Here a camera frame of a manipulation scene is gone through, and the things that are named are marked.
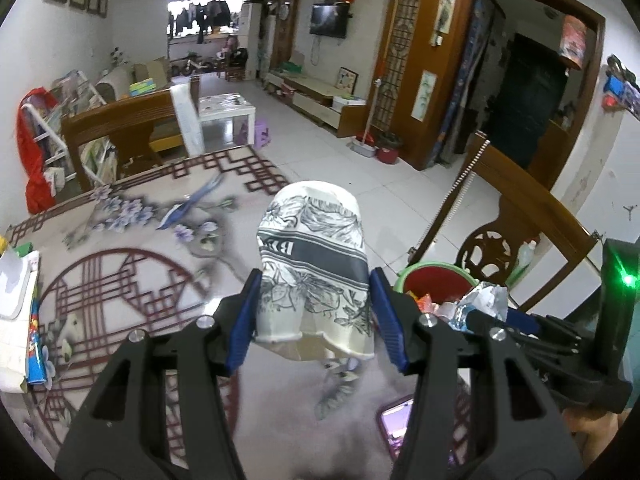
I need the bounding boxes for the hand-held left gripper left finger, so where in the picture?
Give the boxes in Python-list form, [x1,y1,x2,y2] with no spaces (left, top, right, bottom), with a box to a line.
[55,270,262,480]

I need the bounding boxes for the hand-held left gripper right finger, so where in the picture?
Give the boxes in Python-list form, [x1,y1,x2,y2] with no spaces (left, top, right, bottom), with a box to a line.
[370,267,583,480]

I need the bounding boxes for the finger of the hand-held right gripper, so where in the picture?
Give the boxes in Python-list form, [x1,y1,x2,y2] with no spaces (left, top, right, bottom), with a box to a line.
[467,309,542,337]

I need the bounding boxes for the blue white wrapper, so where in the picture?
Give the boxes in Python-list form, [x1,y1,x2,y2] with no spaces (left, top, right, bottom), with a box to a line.
[452,281,509,332]

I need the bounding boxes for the green rimmed red trash bin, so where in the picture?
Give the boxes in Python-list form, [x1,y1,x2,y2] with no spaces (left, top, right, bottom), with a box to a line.
[393,261,507,322]

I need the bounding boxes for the silver snack wrapper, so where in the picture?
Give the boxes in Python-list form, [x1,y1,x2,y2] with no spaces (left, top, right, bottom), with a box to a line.
[256,180,376,361]

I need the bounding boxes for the person's right hand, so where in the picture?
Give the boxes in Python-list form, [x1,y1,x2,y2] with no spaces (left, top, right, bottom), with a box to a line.
[565,409,622,467]

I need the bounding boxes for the smartphone with purple case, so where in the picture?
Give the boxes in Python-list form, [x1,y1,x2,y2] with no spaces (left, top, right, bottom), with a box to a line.
[376,395,417,462]

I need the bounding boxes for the carved wooden chair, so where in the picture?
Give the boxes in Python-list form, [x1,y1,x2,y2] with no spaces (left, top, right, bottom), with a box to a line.
[407,130,599,322]

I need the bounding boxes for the red bucket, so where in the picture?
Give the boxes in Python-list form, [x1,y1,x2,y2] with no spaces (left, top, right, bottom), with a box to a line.
[376,134,404,165]

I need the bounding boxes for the purple plastic stool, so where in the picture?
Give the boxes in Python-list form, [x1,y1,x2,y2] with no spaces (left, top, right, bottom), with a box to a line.
[239,119,274,150]

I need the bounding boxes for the white plastic roll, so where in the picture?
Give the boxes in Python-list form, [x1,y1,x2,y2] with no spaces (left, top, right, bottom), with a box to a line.
[170,82,205,159]

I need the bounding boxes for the orange snack wrapper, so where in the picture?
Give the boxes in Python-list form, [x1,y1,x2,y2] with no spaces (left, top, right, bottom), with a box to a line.
[25,287,49,387]

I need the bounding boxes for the white coffee table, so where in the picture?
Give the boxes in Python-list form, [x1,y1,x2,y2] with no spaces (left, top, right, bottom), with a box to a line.
[198,92,257,149]

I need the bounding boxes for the mop with dustpan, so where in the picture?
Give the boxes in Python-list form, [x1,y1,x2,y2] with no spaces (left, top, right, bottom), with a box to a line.
[351,60,384,154]

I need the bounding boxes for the dark entrance door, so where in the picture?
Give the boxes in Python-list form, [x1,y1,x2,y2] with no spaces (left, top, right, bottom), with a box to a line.
[482,32,569,171]

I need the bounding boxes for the white plastic stand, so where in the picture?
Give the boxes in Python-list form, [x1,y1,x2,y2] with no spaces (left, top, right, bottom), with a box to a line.
[0,250,41,322]

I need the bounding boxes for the white paper sheet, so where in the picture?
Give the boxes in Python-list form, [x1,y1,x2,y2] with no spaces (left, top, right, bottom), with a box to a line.
[0,317,34,394]

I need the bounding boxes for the low television cabinet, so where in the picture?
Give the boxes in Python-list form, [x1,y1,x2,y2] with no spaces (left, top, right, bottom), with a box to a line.
[265,71,369,139]

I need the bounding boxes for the short hanging scroll picture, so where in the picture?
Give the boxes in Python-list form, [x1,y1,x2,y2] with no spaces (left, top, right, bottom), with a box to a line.
[411,71,438,122]

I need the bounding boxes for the small framed picture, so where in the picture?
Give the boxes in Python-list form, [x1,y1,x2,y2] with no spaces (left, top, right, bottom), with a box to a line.
[336,67,360,96]

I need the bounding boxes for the red cloth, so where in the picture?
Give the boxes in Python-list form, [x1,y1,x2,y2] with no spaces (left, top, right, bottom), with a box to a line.
[16,87,60,215]

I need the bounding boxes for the wooden lattice partition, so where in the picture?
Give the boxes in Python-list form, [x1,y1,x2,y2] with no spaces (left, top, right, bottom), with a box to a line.
[372,0,474,171]

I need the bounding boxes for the white drying rack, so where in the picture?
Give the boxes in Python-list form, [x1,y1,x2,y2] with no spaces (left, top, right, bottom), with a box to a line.
[22,71,119,194]

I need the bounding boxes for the white standing air conditioner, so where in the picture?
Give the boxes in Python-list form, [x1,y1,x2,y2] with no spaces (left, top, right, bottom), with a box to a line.
[239,2,266,81]

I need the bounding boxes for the hanging dark clothes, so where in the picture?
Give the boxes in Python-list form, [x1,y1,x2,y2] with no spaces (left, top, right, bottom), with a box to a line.
[167,0,241,44]

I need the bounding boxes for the tall hanging scroll picture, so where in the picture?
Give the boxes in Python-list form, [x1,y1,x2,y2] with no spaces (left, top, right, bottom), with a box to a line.
[431,0,460,47]

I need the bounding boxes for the colourful wall hanger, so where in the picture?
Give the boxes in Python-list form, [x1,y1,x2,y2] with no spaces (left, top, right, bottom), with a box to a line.
[602,55,640,122]

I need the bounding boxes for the red wall calendar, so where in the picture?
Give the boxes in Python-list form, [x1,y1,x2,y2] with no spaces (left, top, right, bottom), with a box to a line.
[559,14,587,70]

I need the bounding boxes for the wall mounted television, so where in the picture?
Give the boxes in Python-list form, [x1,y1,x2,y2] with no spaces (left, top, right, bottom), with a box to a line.
[310,4,349,40]

